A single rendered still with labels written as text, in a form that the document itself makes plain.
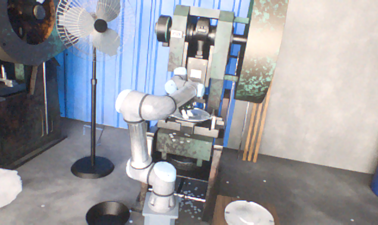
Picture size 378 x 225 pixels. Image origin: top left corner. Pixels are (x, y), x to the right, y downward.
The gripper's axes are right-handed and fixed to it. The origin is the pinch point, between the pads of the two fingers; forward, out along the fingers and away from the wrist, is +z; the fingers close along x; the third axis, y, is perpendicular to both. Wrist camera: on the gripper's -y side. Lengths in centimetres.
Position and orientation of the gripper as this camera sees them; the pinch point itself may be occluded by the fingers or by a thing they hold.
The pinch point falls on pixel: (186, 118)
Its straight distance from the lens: 180.4
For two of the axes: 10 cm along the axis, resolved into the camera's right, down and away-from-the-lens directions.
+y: 6.1, 3.3, -7.2
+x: 7.8, -4.0, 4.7
